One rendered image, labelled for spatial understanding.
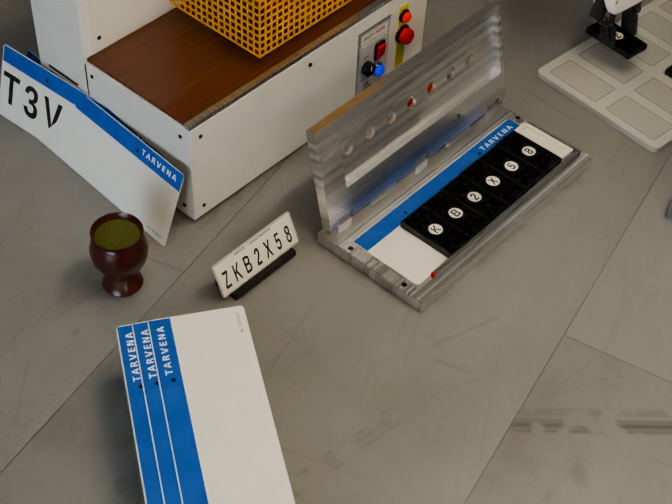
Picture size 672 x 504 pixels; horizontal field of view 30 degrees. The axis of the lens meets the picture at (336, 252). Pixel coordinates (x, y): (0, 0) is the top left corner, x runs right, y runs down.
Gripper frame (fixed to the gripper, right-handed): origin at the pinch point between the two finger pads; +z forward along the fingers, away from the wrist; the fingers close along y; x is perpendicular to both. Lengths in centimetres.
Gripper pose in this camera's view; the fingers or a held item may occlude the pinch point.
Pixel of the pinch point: (618, 29)
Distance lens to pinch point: 227.5
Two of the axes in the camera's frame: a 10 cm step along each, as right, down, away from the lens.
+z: 0.9, 7.9, 6.1
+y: 7.6, -4.5, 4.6
